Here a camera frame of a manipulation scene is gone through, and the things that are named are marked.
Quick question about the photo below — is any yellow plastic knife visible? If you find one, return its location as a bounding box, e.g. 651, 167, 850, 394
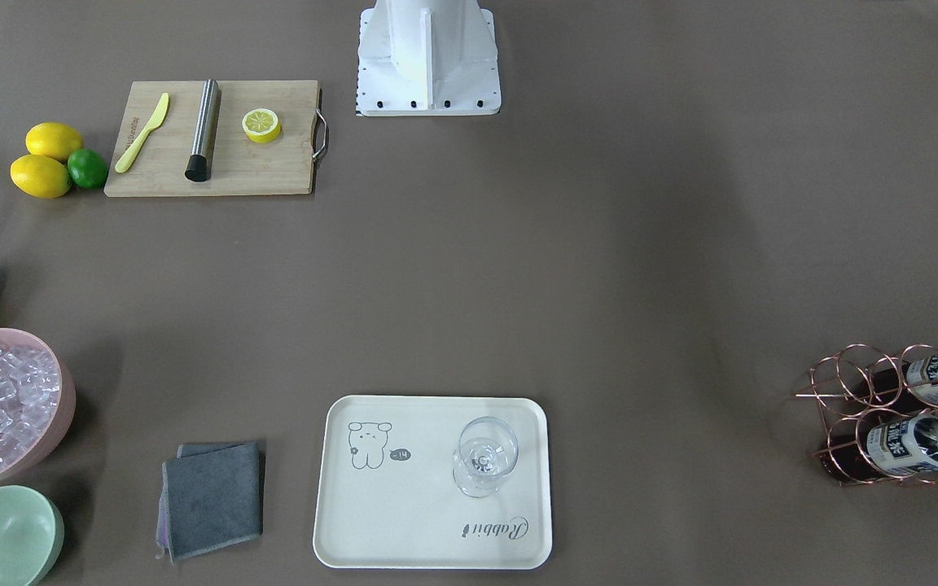
114, 92, 170, 174

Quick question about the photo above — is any pink bowl of ice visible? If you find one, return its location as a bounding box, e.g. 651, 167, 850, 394
0, 329, 76, 481

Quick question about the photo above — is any green lime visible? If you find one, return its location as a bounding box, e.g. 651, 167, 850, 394
66, 148, 109, 190

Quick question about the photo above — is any cream rabbit tray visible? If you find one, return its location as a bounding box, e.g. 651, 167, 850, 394
313, 396, 552, 570

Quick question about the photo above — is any copper wire bottle basket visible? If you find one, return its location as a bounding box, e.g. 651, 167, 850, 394
796, 343, 938, 486

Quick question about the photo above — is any tea bottle taken to tray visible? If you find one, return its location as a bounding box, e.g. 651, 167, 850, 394
829, 413, 938, 481

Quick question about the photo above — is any clear wine glass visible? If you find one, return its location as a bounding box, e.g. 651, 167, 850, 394
453, 416, 519, 498

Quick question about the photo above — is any half lemon slice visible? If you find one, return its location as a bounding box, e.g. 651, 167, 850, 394
241, 107, 282, 144

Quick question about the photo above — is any grey folded cloth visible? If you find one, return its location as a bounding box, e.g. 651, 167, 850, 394
156, 441, 263, 562

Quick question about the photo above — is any whole yellow lemon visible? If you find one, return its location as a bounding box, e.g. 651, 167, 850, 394
24, 121, 85, 164
10, 155, 73, 198

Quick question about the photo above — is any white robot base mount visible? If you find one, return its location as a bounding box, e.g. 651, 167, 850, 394
355, 1, 502, 116

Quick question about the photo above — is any upper whole yellow lemon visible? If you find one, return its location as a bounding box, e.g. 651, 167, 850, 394
24, 121, 85, 164

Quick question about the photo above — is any bamboo cutting board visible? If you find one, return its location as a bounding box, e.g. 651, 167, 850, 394
104, 79, 327, 198

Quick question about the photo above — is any green bowl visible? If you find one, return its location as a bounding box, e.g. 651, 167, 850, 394
0, 485, 64, 585

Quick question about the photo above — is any steel muddler with black tip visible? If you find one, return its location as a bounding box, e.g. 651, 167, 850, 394
185, 79, 222, 182

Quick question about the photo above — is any lower whole yellow lemon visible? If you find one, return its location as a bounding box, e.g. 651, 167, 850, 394
10, 155, 73, 198

